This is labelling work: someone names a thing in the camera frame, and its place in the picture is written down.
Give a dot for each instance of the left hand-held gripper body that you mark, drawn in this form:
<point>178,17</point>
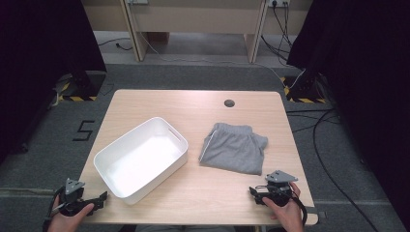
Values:
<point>72,203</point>

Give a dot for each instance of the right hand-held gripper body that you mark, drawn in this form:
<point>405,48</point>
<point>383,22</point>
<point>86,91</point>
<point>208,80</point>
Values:
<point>278,193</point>

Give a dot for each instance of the grey shorts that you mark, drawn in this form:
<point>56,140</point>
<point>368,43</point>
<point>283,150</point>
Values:
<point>233,150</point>

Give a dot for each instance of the white plastic bin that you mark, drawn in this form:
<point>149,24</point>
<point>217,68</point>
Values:
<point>141,161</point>

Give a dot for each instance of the person's left hand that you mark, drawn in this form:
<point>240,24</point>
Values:
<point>64,223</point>

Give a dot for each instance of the person's right hand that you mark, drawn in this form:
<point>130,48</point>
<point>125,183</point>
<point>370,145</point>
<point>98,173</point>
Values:
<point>290,216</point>

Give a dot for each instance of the dark tape strip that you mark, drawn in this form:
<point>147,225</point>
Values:
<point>317,213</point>

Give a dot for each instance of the black stand base striped tape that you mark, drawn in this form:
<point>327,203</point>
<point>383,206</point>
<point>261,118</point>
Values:
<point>83,87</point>
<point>304,92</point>

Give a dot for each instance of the black curtain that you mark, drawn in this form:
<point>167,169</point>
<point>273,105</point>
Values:
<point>42,64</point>
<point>364,80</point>

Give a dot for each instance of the beige wooden desk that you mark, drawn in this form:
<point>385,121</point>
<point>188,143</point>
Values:
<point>193,19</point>

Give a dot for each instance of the white power strip with plugs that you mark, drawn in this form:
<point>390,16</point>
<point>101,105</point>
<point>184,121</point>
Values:
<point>278,2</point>

